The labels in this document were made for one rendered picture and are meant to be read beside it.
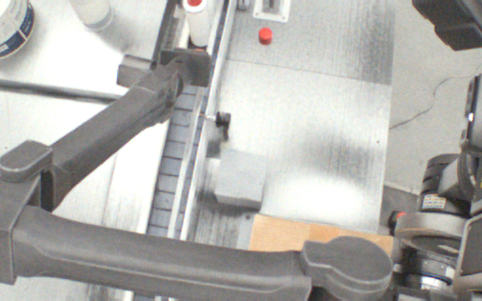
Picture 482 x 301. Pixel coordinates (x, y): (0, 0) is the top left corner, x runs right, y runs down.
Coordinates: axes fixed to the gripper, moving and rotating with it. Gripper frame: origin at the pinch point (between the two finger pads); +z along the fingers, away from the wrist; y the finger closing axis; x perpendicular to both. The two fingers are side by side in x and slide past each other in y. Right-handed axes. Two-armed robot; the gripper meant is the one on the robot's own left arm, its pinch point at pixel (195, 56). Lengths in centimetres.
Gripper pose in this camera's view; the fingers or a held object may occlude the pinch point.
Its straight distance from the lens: 116.7
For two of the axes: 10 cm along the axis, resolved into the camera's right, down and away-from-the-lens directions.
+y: -9.8, -1.7, 1.2
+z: 1.8, -4.0, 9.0
